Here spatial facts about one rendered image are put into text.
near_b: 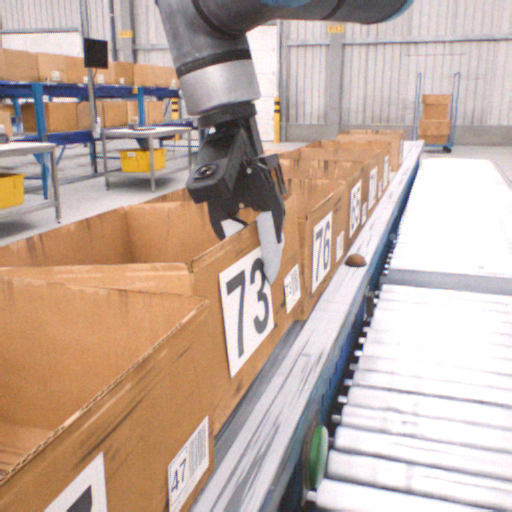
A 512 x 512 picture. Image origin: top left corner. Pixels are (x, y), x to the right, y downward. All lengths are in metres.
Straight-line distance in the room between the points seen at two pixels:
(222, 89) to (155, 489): 0.42
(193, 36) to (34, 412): 0.43
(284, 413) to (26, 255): 0.37
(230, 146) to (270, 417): 0.30
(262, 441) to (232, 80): 0.38
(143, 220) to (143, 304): 0.44
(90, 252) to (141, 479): 0.51
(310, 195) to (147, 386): 0.91
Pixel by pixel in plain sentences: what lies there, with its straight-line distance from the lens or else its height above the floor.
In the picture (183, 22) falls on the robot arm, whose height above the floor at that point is 1.30.
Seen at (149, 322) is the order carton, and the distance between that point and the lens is 0.55.
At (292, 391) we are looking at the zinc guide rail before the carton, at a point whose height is 0.89.
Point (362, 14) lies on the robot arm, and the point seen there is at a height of 1.30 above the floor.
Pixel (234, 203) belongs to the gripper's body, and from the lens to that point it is 0.69.
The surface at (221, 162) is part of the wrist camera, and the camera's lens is 0.63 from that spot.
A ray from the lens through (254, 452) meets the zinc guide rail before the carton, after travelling 0.59.
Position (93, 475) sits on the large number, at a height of 1.01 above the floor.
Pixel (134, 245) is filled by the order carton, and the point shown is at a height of 0.98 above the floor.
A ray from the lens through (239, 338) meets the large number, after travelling 0.62.
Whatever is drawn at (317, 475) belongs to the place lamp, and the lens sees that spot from 0.71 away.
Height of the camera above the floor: 1.22
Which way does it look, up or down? 16 degrees down
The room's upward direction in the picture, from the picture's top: straight up
